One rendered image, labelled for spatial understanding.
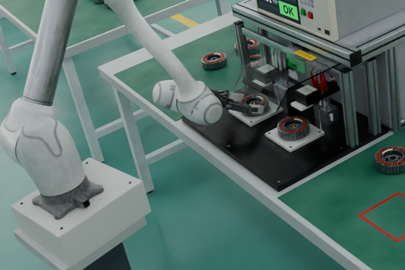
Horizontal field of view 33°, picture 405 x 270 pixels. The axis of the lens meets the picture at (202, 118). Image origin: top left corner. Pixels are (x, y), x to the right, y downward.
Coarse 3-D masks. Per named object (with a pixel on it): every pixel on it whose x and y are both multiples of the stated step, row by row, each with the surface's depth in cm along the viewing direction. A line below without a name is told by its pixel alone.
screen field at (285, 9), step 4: (280, 4) 240; (284, 4) 238; (288, 4) 236; (280, 8) 241; (284, 8) 239; (288, 8) 237; (292, 8) 235; (296, 8) 233; (280, 12) 242; (284, 12) 240; (288, 12) 238; (292, 12) 236; (296, 12) 234; (288, 16) 239; (292, 16) 237; (296, 16) 235
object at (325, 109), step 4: (316, 104) 247; (320, 104) 247; (332, 104) 245; (316, 108) 246; (324, 108) 244; (328, 108) 243; (332, 108) 243; (336, 108) 243; (316, 112) 247; (324, 112) 243; (328, 112) 242; (332, 112) 243; (336, 112) 244; (316, 116) 248; (324, 116) 244; (328, 116) 243; (336, 116) 245; (324, 120) 245; (328, 120) 243; (336, 120) 245; (328, 124) 244
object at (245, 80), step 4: (244, 80) 223; (248, 80) 222; (248, 84) 221; (252, 84) 220; (256, 84) 218; (256, 88) 218; (260, 88) 216; (264, 88) 216; (260, 92) 216; (264, 92) 216; (268, 92) 217
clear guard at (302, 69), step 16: (288, 48) 235; (304, 48) 233; (256, 64) 230; (272, 64) 227; (288, 64) 225; (304, 64) 223; (320, 64) 221; (336, 64) 219; (240, 80) 230; (256, 80) 224; (272, 80) 218; (288, 80) 216; (304, 80) 214; (256, 96) 222; (272, 96) 216
